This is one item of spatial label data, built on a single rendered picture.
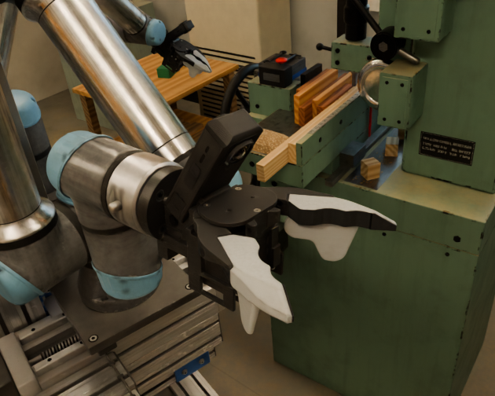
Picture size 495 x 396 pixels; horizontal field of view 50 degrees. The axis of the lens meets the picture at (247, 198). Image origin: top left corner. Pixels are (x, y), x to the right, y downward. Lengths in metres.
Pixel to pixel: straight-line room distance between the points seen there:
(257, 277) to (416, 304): 1.08
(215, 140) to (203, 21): 2.72
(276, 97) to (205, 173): 1.02
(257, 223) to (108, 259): 0.22
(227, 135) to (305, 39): 2.70
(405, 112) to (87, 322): 0.74
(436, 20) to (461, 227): 0.44
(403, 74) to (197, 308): 0.63
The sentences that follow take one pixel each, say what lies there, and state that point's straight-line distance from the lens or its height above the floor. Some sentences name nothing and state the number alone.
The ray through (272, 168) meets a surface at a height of 0.92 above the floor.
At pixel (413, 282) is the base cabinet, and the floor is 0.57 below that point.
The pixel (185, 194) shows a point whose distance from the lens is 0.45.
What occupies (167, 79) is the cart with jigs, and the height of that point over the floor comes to 0.53.
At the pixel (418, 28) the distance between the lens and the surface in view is 1.11.
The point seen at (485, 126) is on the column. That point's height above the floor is 0.96.
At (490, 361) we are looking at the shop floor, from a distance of 2.02.
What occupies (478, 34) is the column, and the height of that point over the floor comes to 1.15.
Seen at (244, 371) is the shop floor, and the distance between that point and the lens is 1.91.
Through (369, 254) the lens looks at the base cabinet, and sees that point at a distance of 1.38.
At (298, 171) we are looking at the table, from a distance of 1.18.
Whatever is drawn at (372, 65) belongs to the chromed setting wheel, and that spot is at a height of 1.07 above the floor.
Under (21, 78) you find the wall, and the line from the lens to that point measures 4.28.
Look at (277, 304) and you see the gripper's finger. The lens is 0.35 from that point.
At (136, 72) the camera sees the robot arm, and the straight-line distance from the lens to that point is 0.70.
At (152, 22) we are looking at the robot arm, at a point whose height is 1.09.
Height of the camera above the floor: 1.49
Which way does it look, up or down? 34 degrees down
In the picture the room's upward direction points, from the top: 5 degrees counter-clockwise
